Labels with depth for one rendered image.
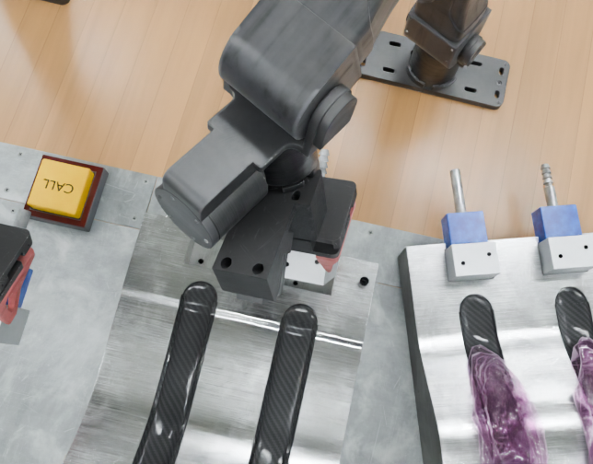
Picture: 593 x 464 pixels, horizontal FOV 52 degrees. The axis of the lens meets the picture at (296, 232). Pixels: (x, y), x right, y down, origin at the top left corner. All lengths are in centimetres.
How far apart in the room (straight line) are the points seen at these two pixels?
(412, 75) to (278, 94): 47
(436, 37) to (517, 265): 27
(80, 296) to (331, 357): 32
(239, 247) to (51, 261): 39
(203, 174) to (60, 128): 47
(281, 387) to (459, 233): 26
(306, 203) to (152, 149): 38
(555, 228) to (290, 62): 45
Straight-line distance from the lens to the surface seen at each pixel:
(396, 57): 86
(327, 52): 38
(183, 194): 40
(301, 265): 60
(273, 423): 65
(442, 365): 69
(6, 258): 56
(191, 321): 66
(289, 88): 38
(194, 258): 69
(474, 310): 72
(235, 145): 42
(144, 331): 67
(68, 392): 77
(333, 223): 52
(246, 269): 44
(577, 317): 76
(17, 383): 79
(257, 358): 65
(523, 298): 73
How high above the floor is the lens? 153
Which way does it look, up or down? 75 degrees down
